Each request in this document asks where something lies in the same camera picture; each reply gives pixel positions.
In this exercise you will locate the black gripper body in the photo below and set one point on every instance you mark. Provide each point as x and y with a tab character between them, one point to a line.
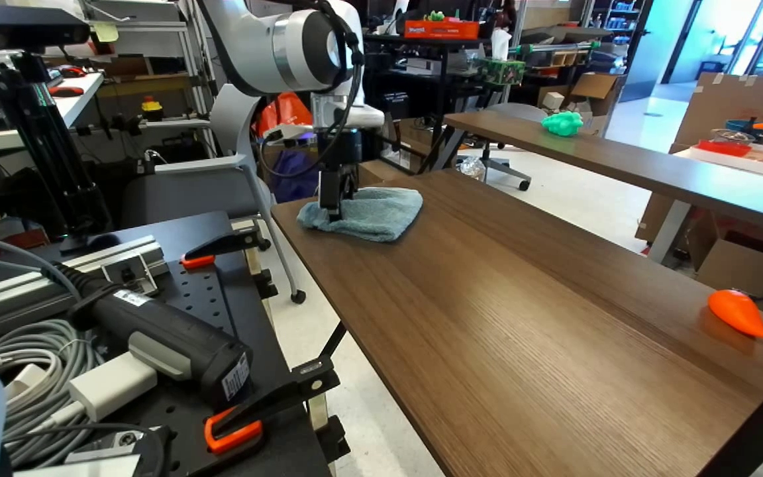
341	153

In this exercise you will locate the light blue towel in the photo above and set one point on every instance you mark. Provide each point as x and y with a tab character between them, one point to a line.
383	216

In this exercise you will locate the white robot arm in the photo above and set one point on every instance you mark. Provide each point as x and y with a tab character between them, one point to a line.
259	43

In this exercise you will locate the dark blue bag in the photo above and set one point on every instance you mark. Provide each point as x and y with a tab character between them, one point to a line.
293	180

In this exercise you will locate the orange bag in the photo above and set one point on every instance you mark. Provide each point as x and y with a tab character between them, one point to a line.
291	114

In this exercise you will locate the black metal shelf rack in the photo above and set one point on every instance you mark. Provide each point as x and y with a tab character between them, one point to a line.
398	87

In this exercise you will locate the gray office chair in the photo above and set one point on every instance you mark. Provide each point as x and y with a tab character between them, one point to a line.
186	188

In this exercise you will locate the gray swivel chair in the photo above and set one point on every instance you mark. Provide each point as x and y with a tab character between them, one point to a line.
504	173

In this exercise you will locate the orange box on shelf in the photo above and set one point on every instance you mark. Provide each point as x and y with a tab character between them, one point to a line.
439	30

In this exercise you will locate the yellow and black knob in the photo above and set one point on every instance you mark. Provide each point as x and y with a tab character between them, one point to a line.
152	110

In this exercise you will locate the white bottle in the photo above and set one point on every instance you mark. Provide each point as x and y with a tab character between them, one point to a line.
500	43

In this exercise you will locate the black handheld device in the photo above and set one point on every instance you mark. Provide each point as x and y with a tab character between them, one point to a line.
179	339

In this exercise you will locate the green crumpled toy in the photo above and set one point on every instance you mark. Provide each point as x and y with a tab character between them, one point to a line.
562	123

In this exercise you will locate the open cardboard box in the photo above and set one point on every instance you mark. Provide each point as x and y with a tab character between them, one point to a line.
594	87

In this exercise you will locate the white workbench table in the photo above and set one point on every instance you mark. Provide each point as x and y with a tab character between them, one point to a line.
77	96

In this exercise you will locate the white power adapter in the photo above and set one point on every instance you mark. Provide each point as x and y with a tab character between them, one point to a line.
112	385

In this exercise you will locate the brown wooden side table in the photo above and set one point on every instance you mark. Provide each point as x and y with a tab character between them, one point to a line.
664	173

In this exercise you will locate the red flat toy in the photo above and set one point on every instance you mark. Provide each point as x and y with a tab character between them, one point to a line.
725	149

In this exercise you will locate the cardboard box under side table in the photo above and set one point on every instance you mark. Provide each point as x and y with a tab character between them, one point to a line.
736	261

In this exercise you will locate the large cardboard panel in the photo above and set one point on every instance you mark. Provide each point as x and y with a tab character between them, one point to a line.
736	96

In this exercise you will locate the white table with toys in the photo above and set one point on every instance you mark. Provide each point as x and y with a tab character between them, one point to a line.
753	164

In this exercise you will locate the orange carrot toy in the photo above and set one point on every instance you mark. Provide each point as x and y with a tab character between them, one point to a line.
737	311

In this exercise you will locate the white wrist camera unit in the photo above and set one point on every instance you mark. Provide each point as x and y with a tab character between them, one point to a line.
364	114

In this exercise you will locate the black camera tripod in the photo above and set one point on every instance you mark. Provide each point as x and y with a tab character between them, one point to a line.
46	149

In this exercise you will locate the aluminium profile rail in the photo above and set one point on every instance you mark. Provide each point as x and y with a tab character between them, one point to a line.
11	295

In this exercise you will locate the black camera on tripod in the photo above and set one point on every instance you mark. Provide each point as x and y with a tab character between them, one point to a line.
19	26

